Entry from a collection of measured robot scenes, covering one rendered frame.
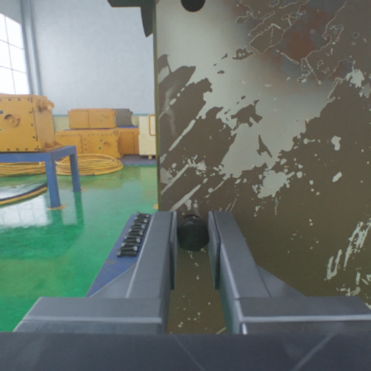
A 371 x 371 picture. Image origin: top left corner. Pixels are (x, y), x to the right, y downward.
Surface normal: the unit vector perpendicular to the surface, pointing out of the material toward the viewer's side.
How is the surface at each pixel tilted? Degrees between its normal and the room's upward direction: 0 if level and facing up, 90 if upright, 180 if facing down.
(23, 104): 90
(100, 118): 90
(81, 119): 90
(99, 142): 90
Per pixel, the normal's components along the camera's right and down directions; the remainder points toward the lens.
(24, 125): 0.03, 0.25
